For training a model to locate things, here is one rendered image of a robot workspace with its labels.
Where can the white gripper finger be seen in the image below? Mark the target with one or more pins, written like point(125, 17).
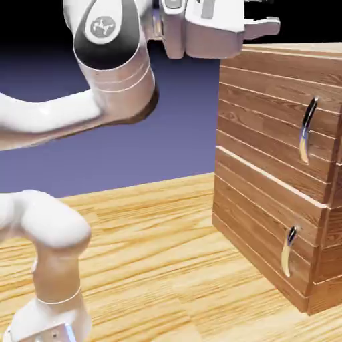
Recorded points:
point(261, 26)
point(255, 0)

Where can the wooden cabinet door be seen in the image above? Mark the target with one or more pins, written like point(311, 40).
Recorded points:
point(253, 213)
point(261, 112)

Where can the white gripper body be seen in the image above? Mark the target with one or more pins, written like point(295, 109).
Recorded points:
point(213, 37)

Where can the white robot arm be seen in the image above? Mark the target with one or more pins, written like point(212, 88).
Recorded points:
point(115, 80)

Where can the wooden cabinet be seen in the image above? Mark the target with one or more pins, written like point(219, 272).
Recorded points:
point(331, 240)

